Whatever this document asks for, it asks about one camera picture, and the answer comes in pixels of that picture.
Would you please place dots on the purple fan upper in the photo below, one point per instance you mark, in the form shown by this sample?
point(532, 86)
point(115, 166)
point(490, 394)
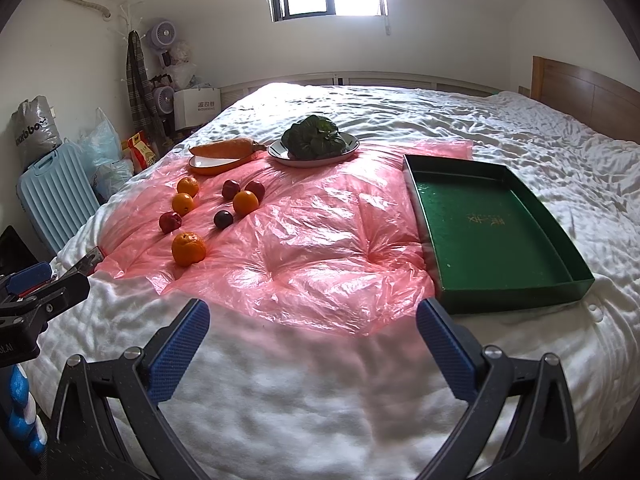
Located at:
point(161, 36)

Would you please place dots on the small orange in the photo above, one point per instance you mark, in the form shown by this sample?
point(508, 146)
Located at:
point(182, 203)

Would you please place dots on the orange oval plate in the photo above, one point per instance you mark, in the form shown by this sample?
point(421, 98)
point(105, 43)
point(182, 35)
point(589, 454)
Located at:
point(209, 166)

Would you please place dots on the orange rice bag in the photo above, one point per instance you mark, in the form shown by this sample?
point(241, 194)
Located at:
point(140, 152)

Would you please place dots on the white cardboard box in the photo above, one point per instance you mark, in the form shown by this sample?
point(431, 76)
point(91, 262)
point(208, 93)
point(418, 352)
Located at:
point(195, 107)

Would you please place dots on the pink plastic sheet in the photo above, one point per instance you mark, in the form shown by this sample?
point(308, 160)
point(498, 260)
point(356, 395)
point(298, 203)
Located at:
point(330, 248)

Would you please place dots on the large mandarin orange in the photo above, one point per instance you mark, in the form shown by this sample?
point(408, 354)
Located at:
point(188, 248)

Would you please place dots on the smooth orange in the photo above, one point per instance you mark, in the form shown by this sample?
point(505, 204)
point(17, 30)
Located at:
point(244, 203)

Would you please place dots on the purple fan lower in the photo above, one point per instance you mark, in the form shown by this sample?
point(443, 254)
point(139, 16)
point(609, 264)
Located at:
point(164, 100)

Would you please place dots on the red phone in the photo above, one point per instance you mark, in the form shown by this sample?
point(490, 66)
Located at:
point(88, 263)

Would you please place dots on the purple fan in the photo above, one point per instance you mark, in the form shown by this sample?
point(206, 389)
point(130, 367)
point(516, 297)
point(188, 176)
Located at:
point(164, 100)
point(161, 36)

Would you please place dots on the green leafy vegetable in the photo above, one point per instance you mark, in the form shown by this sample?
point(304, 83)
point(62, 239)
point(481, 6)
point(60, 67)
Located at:
point(314, 137)

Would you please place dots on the wooden headboard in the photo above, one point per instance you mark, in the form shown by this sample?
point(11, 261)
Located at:
point(603, 104)

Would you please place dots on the plaid scarf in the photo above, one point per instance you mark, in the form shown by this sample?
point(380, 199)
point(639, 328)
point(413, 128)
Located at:
point(143, 110)

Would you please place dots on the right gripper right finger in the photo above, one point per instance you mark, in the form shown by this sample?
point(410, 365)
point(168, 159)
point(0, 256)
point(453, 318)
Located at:
point(541, 441)

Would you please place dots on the grey printed bag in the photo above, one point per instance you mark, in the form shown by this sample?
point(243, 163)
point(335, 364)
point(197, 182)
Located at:
point(35, 130)

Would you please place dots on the dark plum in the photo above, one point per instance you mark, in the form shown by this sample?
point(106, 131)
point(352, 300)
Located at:
point(223, 219)

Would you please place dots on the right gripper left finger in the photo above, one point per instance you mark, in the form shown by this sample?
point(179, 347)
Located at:
point(85, 442)

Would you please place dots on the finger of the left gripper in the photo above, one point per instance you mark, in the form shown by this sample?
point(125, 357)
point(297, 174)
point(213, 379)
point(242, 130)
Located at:
point(55, 298)
point(22, 282)

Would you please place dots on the carrot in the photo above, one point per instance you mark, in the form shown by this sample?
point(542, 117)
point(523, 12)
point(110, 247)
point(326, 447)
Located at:
point(235, 149)

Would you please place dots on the green tray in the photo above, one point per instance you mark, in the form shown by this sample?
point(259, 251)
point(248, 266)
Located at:
point(489, 244)

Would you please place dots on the light blue suitcase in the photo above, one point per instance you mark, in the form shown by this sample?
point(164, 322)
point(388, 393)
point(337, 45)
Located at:
point(57, 196)

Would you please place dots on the clear plastic bag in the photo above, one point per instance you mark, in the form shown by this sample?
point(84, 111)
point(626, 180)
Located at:
point(106, 166)

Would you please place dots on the white round plate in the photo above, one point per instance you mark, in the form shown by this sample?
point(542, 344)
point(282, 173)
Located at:
point(280, 154)

